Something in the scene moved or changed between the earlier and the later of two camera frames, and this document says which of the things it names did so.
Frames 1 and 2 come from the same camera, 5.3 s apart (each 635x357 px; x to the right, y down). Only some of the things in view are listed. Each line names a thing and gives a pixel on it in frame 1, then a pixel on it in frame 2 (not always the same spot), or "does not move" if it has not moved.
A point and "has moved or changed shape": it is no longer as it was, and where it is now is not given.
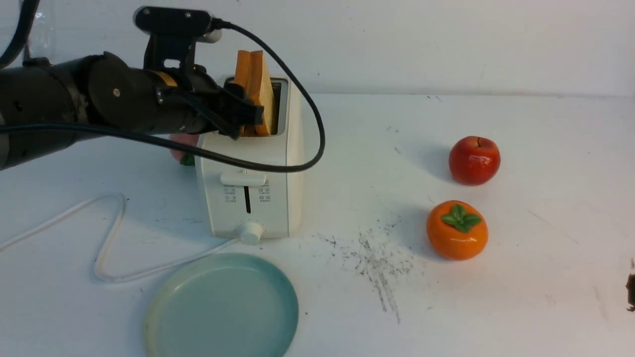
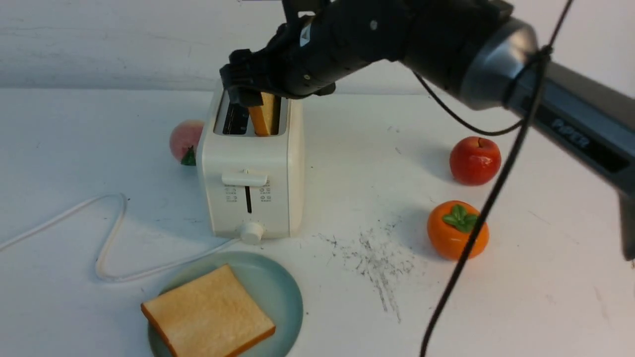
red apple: x=474 y=160 does not move
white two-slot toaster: x=252 y=202 does not move
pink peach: x=183 y=157 does not move
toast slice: x=242 y=78 has moved or changed shape
